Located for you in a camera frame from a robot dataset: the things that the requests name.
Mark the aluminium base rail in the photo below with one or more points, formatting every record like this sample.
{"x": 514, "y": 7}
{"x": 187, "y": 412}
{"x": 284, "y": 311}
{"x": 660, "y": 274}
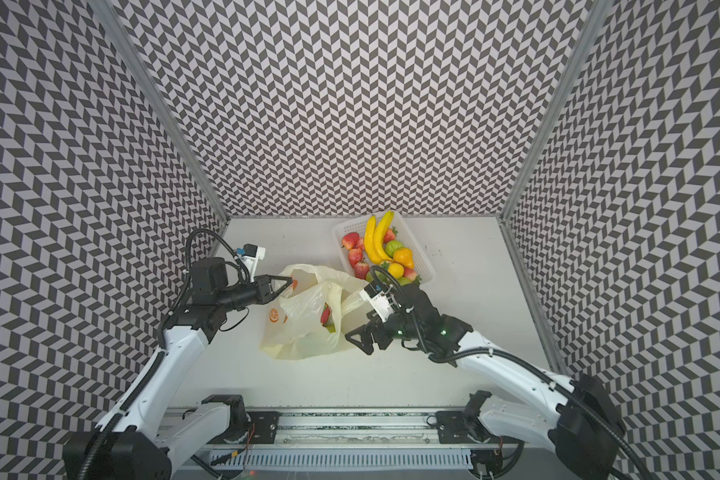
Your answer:
{"x": 419, "y": 427}

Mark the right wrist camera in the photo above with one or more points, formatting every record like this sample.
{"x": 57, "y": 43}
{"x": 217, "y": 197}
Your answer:
{"x": 380, "y": 303}

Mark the green apple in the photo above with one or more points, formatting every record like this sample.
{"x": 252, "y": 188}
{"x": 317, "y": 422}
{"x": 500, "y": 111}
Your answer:
{"x": 392, "y": 246}

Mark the yellow banana bunch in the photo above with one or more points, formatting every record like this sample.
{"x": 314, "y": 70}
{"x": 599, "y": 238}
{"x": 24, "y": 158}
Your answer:
{"x": 374, "y": 235}

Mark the orange fruit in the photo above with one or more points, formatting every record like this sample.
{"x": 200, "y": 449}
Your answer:
{"x": 404, "y": 257}

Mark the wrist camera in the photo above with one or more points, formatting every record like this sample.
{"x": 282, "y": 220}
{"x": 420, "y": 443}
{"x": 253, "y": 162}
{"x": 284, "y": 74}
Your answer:
{"x": 250, "y": 255}
{"x": 380, "y": 303}

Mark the aluminium left corner post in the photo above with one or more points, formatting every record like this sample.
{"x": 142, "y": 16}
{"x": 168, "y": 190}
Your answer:
{"x": 117, "y": 34}

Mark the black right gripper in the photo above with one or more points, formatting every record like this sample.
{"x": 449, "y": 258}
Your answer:
{"x": 381, "y": 327}

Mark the yellow plastic bag orange print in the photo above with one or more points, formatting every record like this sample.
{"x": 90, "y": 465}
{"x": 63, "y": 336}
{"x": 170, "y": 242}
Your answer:
{"x": 292, "y": 324}

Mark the aluminium corner post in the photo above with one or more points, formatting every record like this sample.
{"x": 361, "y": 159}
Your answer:
{"x": 593, "y": 24}
{"x": 117, "y": 34}

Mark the yellow lemon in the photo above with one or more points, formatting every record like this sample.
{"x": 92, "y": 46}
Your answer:
{"x": 395, "y": 270}

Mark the white plastic fruit basket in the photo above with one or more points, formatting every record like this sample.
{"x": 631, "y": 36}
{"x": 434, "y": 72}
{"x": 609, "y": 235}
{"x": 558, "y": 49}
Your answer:
{"x": 422, "y": 264}

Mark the aluminium right corner post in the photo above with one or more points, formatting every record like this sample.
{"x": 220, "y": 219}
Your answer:
{"x": 593, "y": 24}

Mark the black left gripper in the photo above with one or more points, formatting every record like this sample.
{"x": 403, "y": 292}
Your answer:
{"x": 264, "y": 287}

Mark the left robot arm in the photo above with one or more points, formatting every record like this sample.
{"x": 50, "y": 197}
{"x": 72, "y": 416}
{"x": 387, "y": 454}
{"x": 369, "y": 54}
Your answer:
{"x": 126, "y": 442}

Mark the red apple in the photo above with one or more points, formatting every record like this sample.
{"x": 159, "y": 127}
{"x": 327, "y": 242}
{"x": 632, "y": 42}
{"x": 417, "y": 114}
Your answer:
{"x": 351, "y": 240}

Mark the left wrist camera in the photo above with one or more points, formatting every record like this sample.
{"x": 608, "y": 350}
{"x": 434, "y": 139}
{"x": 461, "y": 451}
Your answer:
{"x": 250, "y": 255}

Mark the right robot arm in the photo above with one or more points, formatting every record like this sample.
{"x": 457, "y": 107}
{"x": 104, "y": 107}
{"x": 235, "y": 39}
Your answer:
{"x": 573, "y": 418}

